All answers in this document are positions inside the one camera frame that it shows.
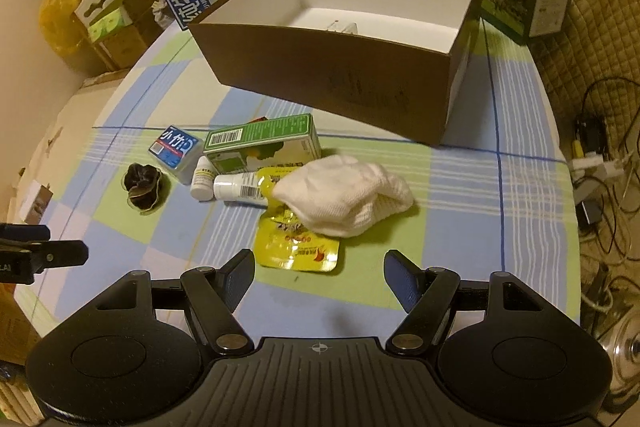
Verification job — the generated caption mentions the small white pill bottle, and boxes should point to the small white pill bottle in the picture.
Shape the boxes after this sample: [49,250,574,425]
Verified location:
[190,155,216,201]

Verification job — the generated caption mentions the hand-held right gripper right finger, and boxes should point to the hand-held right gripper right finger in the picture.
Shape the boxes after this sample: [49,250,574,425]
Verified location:
[382,249,543,355]

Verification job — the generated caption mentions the yellow snack pouch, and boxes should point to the yellow snack pouch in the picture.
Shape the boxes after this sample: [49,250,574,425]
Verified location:
[252,166,342,274]

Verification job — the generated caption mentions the white sock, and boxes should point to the white sock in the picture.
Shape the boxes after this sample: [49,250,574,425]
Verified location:
[272,154,415,238]

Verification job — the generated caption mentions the tangle of black cables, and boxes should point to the tangle of black cables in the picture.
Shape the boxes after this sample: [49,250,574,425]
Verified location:
[570,77,640,323]

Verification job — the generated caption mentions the brown cardboard carton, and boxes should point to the brown cardboard carton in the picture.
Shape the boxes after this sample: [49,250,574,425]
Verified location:
[0,282,42,364]

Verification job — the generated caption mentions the beige quilted chair cover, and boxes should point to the beige quilted chair cover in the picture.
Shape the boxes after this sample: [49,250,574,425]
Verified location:
[530,0,640,148]

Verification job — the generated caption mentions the dark brown dried flower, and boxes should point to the dark brown dried flower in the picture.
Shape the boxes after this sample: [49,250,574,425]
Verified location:
[122,162,168,214]

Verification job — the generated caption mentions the yellow plastic bag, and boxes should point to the yellow plastic bag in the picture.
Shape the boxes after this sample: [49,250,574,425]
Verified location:
[39,0,88,58]

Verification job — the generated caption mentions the green tissue pack display box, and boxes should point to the green tissue pack display box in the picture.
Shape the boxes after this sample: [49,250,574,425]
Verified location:
[75,0,135,44]

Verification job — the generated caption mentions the flat cardboard sheet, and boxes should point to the flat cardboard sheet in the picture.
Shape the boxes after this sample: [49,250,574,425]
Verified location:
[80,67,132,88]

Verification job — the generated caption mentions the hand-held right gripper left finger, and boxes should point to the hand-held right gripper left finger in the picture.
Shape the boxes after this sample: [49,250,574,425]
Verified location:
[92,248,257,355]

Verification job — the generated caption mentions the small clear plastic package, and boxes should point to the small clear plastic package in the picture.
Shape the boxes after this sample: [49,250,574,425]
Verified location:
[327,19,361,36]

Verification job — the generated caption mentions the white tube bottle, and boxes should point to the white tube bottle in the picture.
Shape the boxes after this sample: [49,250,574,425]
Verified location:
[213,172,273,206]

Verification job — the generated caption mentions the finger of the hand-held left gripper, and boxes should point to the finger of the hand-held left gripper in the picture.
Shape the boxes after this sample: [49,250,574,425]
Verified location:
[0,223,51,242]
[0,241,89,266]

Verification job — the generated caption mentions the grey power adapter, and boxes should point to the grey power adapter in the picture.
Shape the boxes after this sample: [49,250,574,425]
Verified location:
[577,199,602,226]

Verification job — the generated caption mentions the black power adapter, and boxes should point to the black power adapter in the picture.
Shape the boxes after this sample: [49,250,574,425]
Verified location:
[575,117,608,154]

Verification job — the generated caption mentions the white power strip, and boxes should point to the white power strip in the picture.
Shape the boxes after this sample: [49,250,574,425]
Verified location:
[570,154,626,180]

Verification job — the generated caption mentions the green medicine box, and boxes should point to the green medicine box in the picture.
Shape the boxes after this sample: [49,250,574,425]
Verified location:
[202,113,322,175]

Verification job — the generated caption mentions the metal fan base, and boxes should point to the metal fan base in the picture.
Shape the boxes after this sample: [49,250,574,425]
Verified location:
[597,322,640,418]

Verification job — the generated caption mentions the small blue tissue packet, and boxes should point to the small blue tissue packet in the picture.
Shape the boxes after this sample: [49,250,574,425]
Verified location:
[148,124,203,185]

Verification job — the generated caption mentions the brown cardboard box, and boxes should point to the brown cardboard box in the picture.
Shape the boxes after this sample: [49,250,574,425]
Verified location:
[191,0,485,146]

